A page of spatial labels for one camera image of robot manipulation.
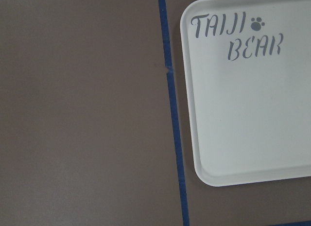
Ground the white Taiji Bear tray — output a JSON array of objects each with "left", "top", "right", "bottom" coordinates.
[{"left": 180, "top": 0, "right": 311, "bottom": 187}]

